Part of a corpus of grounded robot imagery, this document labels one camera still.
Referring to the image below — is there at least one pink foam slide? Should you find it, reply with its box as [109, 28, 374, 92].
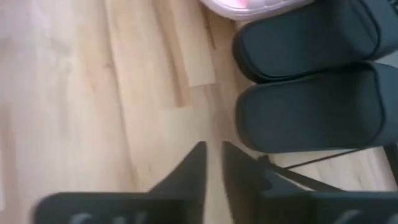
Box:
[198, 0, 315, 22]

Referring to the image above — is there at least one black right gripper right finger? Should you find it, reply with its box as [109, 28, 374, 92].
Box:
[222, 141, 398, 224]

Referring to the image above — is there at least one black foam slide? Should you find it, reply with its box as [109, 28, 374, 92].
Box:
[234, 61, 398, 154]
[231, 0, 398, 84]

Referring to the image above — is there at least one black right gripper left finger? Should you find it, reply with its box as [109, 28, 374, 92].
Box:
[30, 141, 208, 224]

